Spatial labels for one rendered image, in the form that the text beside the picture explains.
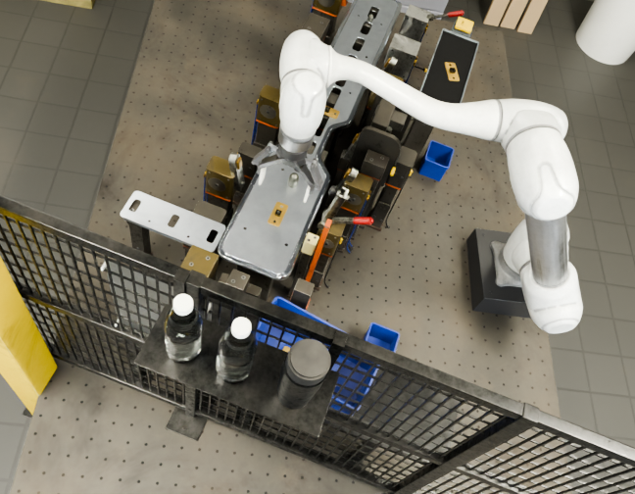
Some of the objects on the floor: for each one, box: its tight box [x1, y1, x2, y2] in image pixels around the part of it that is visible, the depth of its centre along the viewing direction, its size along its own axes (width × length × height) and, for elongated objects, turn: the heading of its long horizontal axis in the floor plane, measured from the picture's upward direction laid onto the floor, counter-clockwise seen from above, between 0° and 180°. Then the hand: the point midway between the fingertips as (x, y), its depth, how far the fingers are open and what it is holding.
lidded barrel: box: [576, 0, 635, 65], centre depth 401 cm, size 47×47×58 cm
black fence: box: [0, 190, 635, 494], centre depth 174 cm, size 14×197×155 cm, turn 65°
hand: (283, 187), depth 174 cm, fingers open, 13 cm apart
